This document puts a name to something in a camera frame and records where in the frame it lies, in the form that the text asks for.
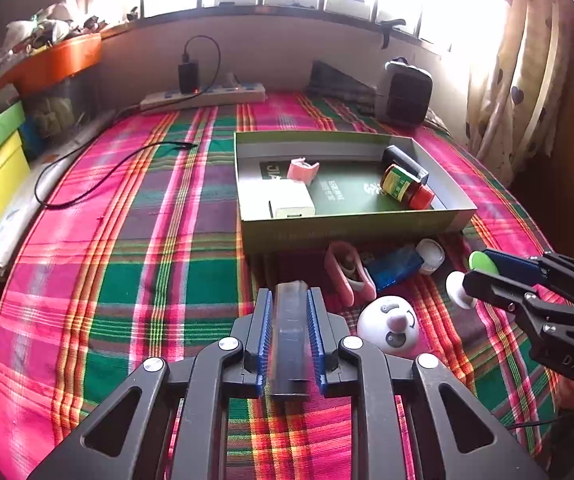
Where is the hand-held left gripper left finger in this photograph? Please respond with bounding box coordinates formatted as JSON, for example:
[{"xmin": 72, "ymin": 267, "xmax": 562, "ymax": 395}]
[{"xmin": 27, "ymin": 287, "xmax": 274, "ymax": 480}]

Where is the black power adapter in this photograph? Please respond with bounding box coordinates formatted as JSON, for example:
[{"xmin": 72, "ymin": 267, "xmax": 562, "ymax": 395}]
[{"xmin": 178, "ymin": 61, "xmax": 202, "ymax": 95}]

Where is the green-topped white knob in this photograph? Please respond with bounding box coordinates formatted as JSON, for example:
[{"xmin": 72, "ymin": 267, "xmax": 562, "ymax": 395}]
[{"xmin": 446, "ymin": 251, "xmax": 497, "ymax": 310}]

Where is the white lighter with black end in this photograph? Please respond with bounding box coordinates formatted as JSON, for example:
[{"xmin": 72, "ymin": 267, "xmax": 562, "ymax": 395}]
[{"xmin": 269, "ymin": 281, "xmax": 313, "ymax": 403}]

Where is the white USB wall charger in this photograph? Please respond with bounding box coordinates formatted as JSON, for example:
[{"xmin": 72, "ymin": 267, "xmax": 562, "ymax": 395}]
[{"xmin": 268, "ymin": 180, "xmax": 316, "ymax": 220}]

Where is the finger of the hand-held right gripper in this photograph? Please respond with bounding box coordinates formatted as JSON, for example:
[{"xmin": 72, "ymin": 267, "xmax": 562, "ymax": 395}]
[
  {"xmin": 462, "ymin": 270, "xmax": 574, "ymax": 333},
  {"xmin": 482, "ymin": 248, "xmax": 574, "ymax": 311}
]

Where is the cream heart-print curtain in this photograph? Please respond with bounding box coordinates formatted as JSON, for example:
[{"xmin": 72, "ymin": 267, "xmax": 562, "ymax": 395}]
[{"xmin": 464, "ymin": 0, "xmax": 573, "ymax": 176}]

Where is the small blue box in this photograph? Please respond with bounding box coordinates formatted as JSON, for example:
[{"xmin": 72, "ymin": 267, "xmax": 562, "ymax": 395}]
[{"xmin": 19, "ymin": 117, "xmax": 45, "ymax": 158}]

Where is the black charging cable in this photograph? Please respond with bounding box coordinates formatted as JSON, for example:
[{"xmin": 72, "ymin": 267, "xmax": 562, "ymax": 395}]
[{"xmin": 34, "ymin": 35, "xmax": 222, "ymax": 208}]

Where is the yellow bottle with red cap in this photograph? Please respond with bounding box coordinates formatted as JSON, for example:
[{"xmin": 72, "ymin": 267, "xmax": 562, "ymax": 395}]
[{"xmin": 379, "ymin": 164, "xmax": 435, "ymax": 209}]

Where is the large pink plastic clip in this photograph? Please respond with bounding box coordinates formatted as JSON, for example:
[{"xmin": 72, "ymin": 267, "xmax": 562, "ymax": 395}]
[{"xmin": 324, "ymin": 241, "xmax": 378, "ymax": 307}]

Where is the orange plastic tray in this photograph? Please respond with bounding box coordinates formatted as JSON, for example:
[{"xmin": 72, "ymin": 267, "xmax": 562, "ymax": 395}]
[{"xmin": 0, "ymin": 34, "xmax": 104, "ymax": 98}]

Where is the blue transparent plastic case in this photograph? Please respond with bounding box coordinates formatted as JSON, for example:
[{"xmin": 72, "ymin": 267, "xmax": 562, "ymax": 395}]
[{"xmin": 364, "ymin": 244, "xmax": 424, "ymax": 291}]

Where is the black cylindrical bottle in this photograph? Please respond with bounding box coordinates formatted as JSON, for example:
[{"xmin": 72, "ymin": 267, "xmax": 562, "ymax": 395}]
[{"xmin": 381, "ymin": 145, "xmax": 429, "ymax": 184}]

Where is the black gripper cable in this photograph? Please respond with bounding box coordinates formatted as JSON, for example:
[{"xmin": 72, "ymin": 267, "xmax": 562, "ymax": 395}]
[{"xmin": 510, "ymin": 407, "xmax": 574, "ymax": 431}]

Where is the white round face night light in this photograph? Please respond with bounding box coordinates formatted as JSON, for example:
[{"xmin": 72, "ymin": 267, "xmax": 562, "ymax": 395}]
[{"xmin": 357, "ymin": 296, "xmax": 420, "ymax": 359}]

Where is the green cardboard box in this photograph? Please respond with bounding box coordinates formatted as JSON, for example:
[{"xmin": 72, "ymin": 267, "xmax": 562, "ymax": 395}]
[{"xmin": 233, "ymin": 131, "xmax": 478, "ymax": 256}]

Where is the black window hook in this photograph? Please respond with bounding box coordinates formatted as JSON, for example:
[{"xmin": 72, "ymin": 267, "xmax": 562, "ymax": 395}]
[{"xmin": 377, "ymin": 19, "xmax": 407, "ymax": 51}]

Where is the small white jar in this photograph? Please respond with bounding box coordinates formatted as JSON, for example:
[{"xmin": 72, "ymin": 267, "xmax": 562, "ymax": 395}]
[{"xmin": 415, "ymin": 238, "xmax": 445, "ymax": 275}]

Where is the clear plastic storage box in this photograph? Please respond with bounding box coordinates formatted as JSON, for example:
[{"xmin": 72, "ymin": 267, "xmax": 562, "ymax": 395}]
[{"xmin": 24, "ymin": 77, "xmax": 102, "ymax": 136}]

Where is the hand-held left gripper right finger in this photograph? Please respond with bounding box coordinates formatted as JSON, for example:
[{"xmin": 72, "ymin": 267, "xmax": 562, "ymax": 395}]
[{"xmin": 306, "ymin": 286, "xmax": 550, "ymax": 480}]

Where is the clutter pile in tray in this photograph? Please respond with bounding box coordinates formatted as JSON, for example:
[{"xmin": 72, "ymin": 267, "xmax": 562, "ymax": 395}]
[{"xmin": 0, "ymin": 0, "xmax": 142, "ymax": 58}]

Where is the white power strip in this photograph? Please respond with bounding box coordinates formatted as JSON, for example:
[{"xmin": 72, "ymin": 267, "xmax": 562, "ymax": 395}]
[{"xmin": 139, "ymin": 82, "xmax": 267, "ymax": 111}]

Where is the small pink plastic clip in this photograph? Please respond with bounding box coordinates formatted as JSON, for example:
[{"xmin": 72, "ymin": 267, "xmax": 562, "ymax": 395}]
[{"xmin": 287, "ymin": 158, "xmax": 320, "ymax": 182}]

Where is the pink green plaid blanket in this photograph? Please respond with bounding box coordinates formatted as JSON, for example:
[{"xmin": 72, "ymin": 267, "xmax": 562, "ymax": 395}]
[{"xmin": 0, "ymin": 91, "xmax": 574, "ymax": 480}]

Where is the grey portable speaker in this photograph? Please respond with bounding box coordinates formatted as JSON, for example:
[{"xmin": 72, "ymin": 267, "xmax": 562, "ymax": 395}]
[{"xmin": 374, "ymin": 58, "xmax": 434, "ymax": 127}]

